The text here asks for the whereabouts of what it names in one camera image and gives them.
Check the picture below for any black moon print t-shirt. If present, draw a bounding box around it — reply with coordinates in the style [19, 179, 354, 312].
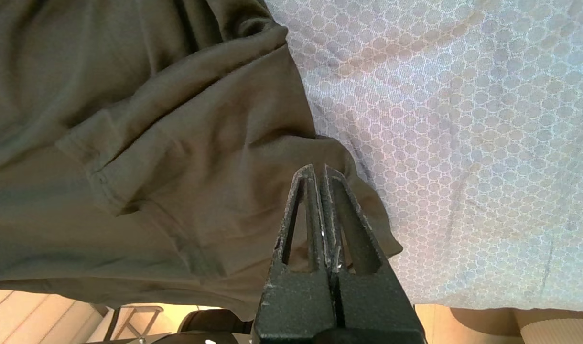
[0, 0, 404, 322]

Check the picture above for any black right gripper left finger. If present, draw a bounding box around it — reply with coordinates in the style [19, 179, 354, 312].
[252, 164, 336, 344]

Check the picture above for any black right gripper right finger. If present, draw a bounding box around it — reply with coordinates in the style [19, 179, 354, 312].
[320, 165, 425, 344]

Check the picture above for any white labelled robot base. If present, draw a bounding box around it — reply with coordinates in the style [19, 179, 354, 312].
[81, 304, 256, 344]

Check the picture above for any beige round ribbed object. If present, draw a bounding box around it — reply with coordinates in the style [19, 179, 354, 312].
[448, 306, 583, 344]

